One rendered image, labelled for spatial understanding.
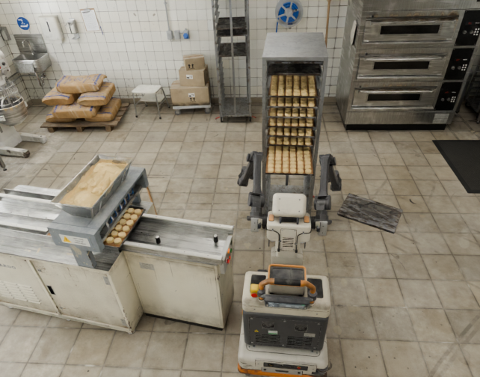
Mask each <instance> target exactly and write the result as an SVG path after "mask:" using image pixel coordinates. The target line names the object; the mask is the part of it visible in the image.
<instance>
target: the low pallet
mask: <svg viewBox="0 0 480 377"><path fill-rule="evenodd" d="M121 104H122V105H121V107H120V109H119V111H118V113H117V114H116V116H115V118H114V119H113V120H110V121H105V122H90V121H88V120H85V119H84V118H77V119H76V120H75V121H71V122H65V123H54V122H51V121H46V122H44V123H43V124H42V125H41V126H40V128H46V127H48V130H49V133H52V132H55V131H56V130H57V129H58V127H76V129H77V132H83V131H84V129H85V128H86V127H89V126H105V128H106V132H111V131H112V129H113V128H114V127H115V126H117V125H118V123H119V120H121V118H122V117H121V116H123V115H124V114H125V111H126V110H127V108H128V107H129V105H130V102H124V103H121ZM76 121H78V122H76Z"/></svg>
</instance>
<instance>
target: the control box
mask: <svg viewBox="0 0 480 377"><path fill-rule="evenodd" d="M231 241H232V244H231ZM228 249H233V237H232V236H228V237H227V240H226V242H225V245H224V249H223V250H222V253H221V256H222V255H223V256H224V258H223V264H222V266H221V265H220V270H221V274H225V272H226V270H227V266H228V264H229V263H227V260H226V262H225V258H227V259H228V260H229V261H230V257H231V254H232V253H230V250H229V253H228Z"/></svg>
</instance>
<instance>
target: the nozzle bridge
mask: <svg viewBox="0 0 480 377"><path fill-rule="evenodd" d="M148 185H149V182H148V179H147V173H146V169H145V168H139V167H132V166H130V168H129V172H128V174H127V176H126V178H125V179H124V181H122V183H121V184H120V185H119V186H118V188H117V189H116V190H115V192H114V193H113V194H112V196H110V198H109V199H108V200H107V201H106V202H105V204H104V205H103V206H102V208H101V209H100V210H99V211H98V213H97V214H96V215H95V216H94V217H93V218H85V217H81V216H75V215H70V214H69V213H67V212H65V211H62V212H61V213H60V214H59V215H58V216H57V217H56V218H55V220H54V221H53V222H52V223H51V224H50V225H49V226H48V227H47V229H48V231H49V233H50V235H51V237H52V239H53V241H54V243H55V244H56V245H59V246H64V247H68V248H70V249H71V251H72V253H73V256H74V257H75V259H76V262H77V263H78V266H82V267H86V268H91V269H95V267H96V265H97V263H96V260H95V258H94V256H93V253H92V251H95V252H99V253H101V252H102V251H103V249H104V248H105V246H104V244H103V242H104V241H105V239H106V238H107V236H108V234H109V233H110V232H111V231H112V230H113V228H114V226H115V225H116V224H117V222H118V221H119V220H120V218H121V217H122V215H123V214H124V212H125V211H126V210H127V209H128V207H129V206H130V204H131V203H132V202H133V203H140V202H141V196H140V193H139V191H140V190H141V189H142V188H147V186H148ZM132 189H133V192H134V193H133V194H132ZM128 193H130V194H131V195H130V196H131V197H130V198H129V199H128V197H127V194H128ZM124 198H126V199H128V200H127V201H126V204H125V205H124V206H122V207H123V208H122V209H121V210H120V207H119V205H120V203H121V204H124V202H123V199H124ZM116 209H117V210H120V211H119V212H118V215H117V216H116V215H115V212H114V211H115V210H116ZM111 215H113V216H116V217H115V218H114V220H113V221H112V223H110V224H109V227H106V225H105V223H106V222H107V221H108V222H111V219H110V217H111Z"/></svg>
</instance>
